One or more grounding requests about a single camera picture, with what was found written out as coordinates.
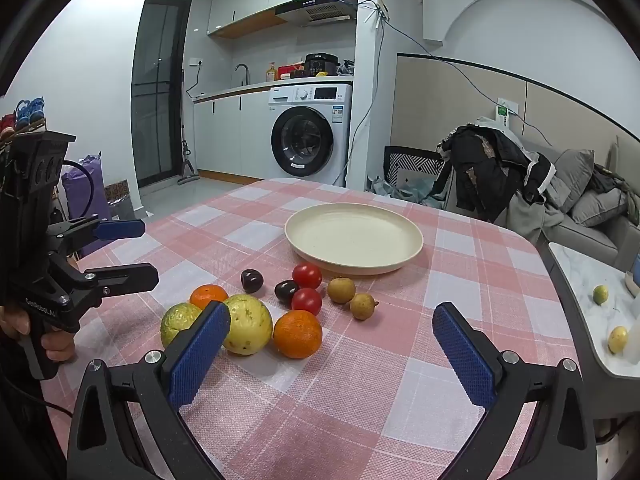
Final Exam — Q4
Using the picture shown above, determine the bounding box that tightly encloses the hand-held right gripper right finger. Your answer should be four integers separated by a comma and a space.
432, 302, 598, 480

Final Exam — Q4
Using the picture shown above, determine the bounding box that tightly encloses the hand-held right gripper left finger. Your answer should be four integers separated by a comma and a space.
66, 300, 232, 480

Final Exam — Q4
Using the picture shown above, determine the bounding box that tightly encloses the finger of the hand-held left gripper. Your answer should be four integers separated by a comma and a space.
47, 214, 147, 256
65, 262, 160, 311

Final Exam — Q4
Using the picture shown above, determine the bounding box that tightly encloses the green guava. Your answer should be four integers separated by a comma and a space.
160, 302, 204, 349

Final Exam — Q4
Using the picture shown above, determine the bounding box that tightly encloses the yellow guava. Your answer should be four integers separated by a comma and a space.
220, 293, 274, 356

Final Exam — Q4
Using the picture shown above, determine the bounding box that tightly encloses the orange mandarin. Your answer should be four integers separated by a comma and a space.
189, 284, 230, 311
273, 310, 323, 360

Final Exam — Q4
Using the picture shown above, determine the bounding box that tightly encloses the dark purple plum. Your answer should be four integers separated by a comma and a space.
274, 280, 301, 305
240, 268, 265, 294

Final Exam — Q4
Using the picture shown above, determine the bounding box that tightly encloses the brown longan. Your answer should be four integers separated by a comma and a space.
349, 293, 380, 321
327, 277, 357, 305

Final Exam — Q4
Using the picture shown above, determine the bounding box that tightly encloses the red tomato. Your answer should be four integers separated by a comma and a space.
291, 287, 323, 317
292, 262, 323, 290

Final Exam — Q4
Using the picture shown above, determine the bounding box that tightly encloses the cream round plate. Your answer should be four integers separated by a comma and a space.
284, 202, 425, 277

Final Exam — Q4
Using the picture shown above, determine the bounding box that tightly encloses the person's left forearm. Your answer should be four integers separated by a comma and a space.
0, 355, 71, 480

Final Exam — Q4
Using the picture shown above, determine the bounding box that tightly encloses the person's left hand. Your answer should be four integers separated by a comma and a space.
0, 305, 76, 362

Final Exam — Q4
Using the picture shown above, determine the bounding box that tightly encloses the patterned cardboard box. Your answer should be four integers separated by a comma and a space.
102, 180, 132, 207

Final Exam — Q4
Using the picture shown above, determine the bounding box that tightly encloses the purple bag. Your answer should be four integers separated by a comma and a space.
61, 154, 113, 261

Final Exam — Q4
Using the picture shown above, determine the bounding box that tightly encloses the floor mop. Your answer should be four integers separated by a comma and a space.
176, 67, 201, 184

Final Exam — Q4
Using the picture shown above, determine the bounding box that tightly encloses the pink checkered tablecloth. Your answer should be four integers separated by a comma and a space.
47, 177, 583, 480

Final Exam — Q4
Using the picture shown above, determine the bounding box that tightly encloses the blue sandal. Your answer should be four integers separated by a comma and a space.
15, 97, 48, 131

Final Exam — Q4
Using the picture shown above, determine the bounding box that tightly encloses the marble side table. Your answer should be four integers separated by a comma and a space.
542, 242, 640, 378

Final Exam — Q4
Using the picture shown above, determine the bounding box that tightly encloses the white lower cabinet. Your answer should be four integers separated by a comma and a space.
192, 91, 273, 183

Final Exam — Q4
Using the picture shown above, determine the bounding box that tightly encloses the dark glass door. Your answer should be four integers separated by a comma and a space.
131, 0, 193, 188

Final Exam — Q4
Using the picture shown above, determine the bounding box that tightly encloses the grey garment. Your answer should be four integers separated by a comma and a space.
502, 187, 566, 247

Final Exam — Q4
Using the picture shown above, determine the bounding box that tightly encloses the small yellow fruit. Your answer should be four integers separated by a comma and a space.
607, 326, 629, 355

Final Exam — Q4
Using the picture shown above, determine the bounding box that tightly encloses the grey sofa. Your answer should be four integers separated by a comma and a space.
520, 132, 640, 271

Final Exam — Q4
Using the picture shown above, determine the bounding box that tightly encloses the black jacket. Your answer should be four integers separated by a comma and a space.
435, 122, 556, 223

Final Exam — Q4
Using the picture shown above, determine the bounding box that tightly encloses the blue and white box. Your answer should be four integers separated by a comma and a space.
622, 252, 640, 296

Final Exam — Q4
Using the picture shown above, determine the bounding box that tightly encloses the black patterned bag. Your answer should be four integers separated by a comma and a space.
382, 145, 446, 196

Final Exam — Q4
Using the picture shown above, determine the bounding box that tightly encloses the grey pillow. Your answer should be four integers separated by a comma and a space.
547, 149, 596, 213
570, 187, 628, 227

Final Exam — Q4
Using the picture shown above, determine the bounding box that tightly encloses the white washing machine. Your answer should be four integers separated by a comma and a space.
270, 82, 353, 188

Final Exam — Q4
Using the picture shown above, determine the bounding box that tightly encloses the black rice cooker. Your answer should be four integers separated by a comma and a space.
304, 53, 341, 77

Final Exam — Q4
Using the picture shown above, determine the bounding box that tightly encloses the range hood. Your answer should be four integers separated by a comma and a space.
274, 0, 360, 28

